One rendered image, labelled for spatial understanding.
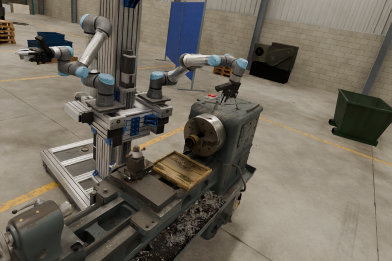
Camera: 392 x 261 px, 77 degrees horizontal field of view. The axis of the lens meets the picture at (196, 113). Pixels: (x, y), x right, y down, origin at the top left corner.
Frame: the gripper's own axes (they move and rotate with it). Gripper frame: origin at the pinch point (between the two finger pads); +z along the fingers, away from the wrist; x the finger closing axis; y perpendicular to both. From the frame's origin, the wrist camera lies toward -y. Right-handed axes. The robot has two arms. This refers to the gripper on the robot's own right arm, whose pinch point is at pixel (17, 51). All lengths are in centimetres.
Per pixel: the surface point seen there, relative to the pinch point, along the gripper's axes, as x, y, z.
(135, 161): -79, 37, -10
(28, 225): -74, 35, 49
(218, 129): -109, 26, -69
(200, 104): -84, 22, -90
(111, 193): -74, 58, 0
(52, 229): -79, 39, 44
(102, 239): -88, 61, 23
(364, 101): -347, 44, -594
